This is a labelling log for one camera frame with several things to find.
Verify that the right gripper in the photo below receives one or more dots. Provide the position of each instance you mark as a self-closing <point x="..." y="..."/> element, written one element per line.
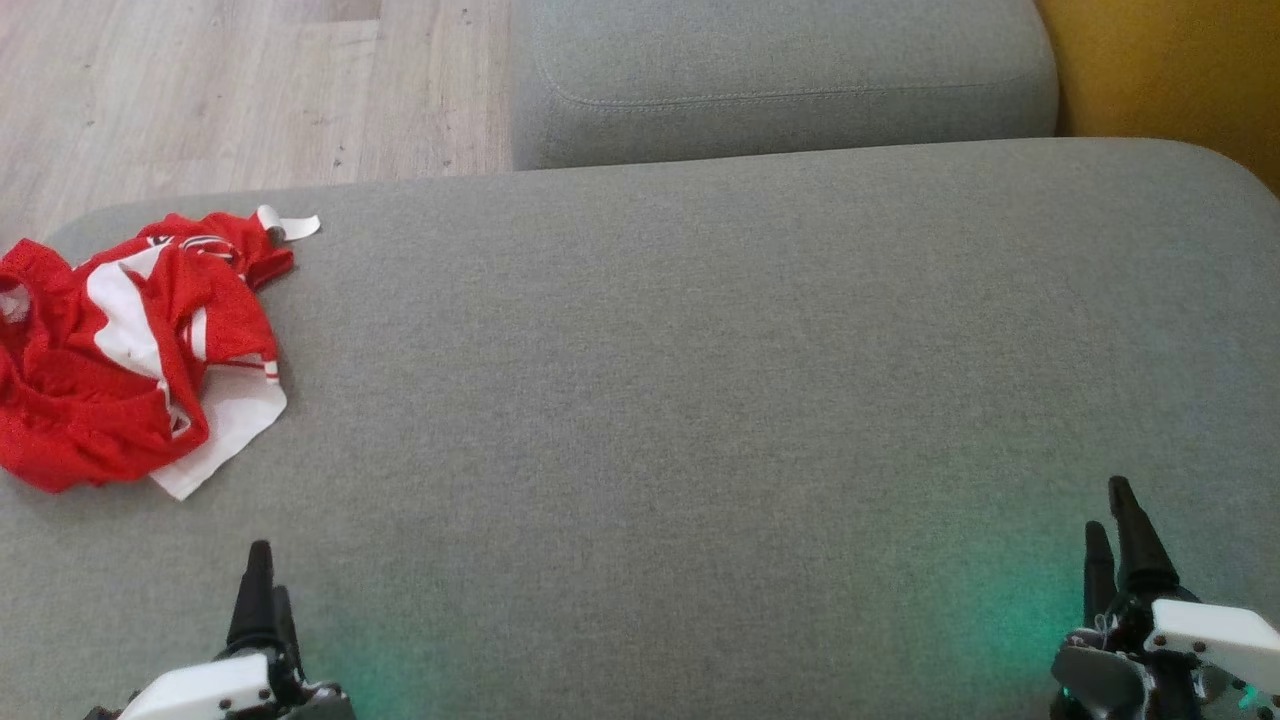
<point x="1210" y="635"/>

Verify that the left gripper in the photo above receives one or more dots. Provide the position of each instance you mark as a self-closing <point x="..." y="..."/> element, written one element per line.
<point x="200" y="695"/>

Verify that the red number 23 jersey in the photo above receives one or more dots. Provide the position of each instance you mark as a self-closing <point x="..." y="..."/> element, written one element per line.
<point x="235" y="320"/>

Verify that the large grey sofa seat cushion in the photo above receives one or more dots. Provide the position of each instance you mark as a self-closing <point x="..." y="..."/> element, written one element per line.
<point x="700" y="400"/>

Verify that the yellow sofa backrest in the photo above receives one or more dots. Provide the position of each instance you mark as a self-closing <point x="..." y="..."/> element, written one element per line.
<point x="1170" y="70"/>

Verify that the small grey sofa cushion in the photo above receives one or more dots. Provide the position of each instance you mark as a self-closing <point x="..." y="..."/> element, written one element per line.
<point x="780" y="70"/>

